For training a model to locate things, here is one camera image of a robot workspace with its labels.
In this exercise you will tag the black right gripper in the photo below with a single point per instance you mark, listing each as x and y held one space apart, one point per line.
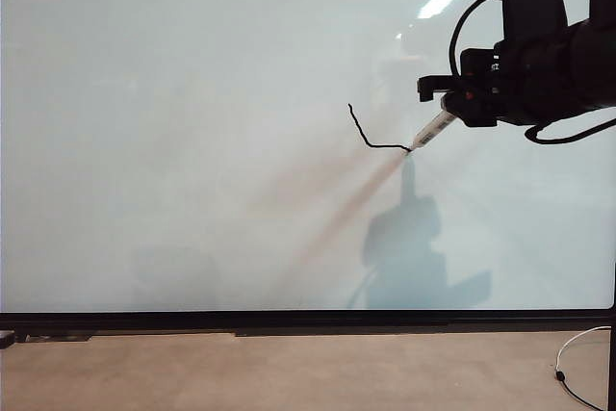
529 79

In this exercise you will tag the white whiteboard marker pen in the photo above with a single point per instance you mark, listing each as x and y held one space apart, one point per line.
430 133

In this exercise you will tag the black whiteboard bottom rail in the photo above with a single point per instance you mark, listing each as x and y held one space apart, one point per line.
308 320

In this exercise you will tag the white glossy whiteboard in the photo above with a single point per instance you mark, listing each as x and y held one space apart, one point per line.
192 117

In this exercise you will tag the black whiteboard stand post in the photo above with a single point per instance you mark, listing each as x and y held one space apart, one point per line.
613 363

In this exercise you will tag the black drawn marker line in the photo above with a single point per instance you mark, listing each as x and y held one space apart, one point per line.
358 129

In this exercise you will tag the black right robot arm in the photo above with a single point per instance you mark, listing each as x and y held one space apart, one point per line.
597 59

